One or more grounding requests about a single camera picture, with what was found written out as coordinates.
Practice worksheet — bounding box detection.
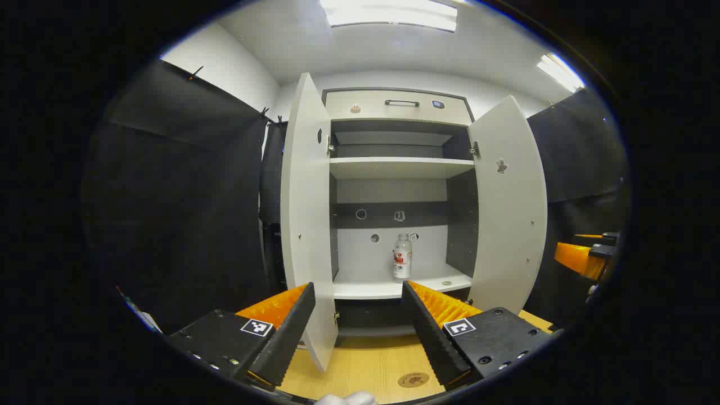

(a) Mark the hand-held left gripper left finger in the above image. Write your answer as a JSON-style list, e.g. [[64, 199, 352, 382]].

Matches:
[[169, 282, 317, 392]]

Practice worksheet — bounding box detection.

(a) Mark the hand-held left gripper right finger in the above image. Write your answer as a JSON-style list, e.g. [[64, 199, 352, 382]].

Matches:
[[401, 280, 555, 392]]

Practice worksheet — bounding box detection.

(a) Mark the white cabinet door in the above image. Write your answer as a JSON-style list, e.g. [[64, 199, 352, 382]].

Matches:
[[280, 72, 338, 373], [468, 94, 549, 316]]

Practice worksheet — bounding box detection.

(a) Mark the clear bottle with red label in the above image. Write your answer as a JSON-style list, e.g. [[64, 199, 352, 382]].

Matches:
[[393, 233, 413, 280]]

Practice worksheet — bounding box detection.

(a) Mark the white and grey cabinet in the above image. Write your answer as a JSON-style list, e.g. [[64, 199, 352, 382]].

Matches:
[[322, 87, 479, 338]]

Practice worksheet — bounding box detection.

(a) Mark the white cabinet drawer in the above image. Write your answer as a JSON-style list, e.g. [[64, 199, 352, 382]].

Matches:
[[325, 90, 473, 125]]

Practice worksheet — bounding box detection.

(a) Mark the colourful clutter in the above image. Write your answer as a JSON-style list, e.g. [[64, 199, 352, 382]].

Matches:
[[115, 286, 164, 334]]

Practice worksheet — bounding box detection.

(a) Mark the black backdrop cloth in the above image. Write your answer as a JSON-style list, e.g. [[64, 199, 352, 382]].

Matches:
[[84, 59, 628, 332]]

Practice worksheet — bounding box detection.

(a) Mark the ceiling light panel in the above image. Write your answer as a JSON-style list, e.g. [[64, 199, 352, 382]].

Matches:
[[536, 52, 586, 93], [319, 0, 458, 33]]

